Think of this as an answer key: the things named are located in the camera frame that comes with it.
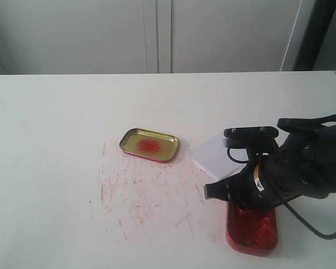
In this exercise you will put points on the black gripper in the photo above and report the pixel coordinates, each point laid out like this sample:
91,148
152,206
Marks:
305,165

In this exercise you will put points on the red ink tin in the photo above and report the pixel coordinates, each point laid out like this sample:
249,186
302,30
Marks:
252,232

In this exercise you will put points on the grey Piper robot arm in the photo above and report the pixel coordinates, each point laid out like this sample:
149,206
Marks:
264,149

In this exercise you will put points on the white paper pad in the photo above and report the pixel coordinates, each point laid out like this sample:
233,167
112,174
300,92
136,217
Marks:
211,157

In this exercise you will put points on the gold tin lid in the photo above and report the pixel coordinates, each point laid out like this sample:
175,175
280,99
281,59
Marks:
150,145

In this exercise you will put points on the white cabinet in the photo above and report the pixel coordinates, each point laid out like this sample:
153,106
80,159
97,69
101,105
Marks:
73,37

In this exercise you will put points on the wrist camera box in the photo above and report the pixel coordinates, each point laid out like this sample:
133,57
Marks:
241,137

